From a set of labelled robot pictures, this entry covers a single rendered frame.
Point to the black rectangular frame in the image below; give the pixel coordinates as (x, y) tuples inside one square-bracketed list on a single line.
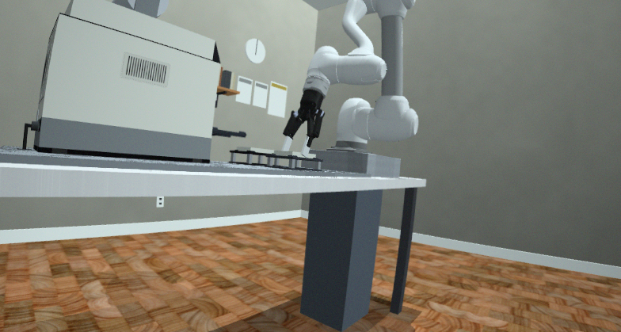
[(249, 158)]

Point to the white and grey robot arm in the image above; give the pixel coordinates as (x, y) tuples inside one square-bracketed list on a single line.
[(392, 119)]

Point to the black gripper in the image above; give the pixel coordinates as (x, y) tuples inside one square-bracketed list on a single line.
[(310, 103)]

